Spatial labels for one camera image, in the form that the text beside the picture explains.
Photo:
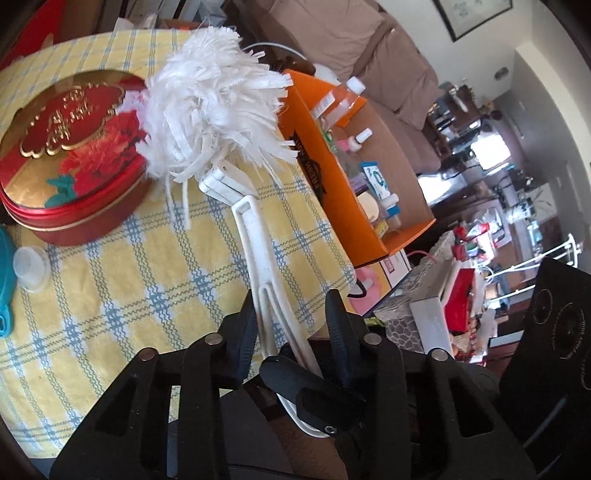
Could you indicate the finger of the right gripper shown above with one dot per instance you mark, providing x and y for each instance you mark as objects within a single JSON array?
[{"x": 303, "y": 395}]

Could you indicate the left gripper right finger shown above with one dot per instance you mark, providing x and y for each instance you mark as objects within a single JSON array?
[{"x": 402, "y": 415}]

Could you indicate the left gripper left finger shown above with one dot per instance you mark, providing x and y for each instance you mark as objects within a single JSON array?
[{"x": 125, "y": 434}]

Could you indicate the teal silicone funnel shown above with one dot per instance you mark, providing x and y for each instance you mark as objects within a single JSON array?
[{"x": 7, "y": 283}]

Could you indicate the clear small plastic cup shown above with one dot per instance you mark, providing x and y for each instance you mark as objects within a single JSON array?
[{"x": 32, "y": 268}]

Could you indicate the red round tin box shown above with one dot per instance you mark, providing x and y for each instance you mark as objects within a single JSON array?
[{"x": 70, "y": 170}]

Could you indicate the white fluffy duster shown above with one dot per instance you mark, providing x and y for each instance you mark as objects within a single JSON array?
[{"x": 210, "y": 105}]

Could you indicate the yellow plaid tablecloth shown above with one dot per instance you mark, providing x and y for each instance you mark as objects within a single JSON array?
[{"x": 148, "y": 282}]

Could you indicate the orange cardboard box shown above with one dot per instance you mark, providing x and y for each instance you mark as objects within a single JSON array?
[{"x": 335, "y": 176}]

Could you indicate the small pink white bottle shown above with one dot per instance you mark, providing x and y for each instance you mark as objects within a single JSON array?
[{"x": 355, "y": 143}]

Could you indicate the clear bottle white cap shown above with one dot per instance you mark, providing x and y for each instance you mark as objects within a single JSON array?
[{"x": 337, "y": 102}]

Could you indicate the brown sofa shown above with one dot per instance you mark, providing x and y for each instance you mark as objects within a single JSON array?
[{"x": 357, "y": 38}]

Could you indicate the framed ink painting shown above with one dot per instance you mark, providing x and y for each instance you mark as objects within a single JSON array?
[{"x": 464, "y": 16}]

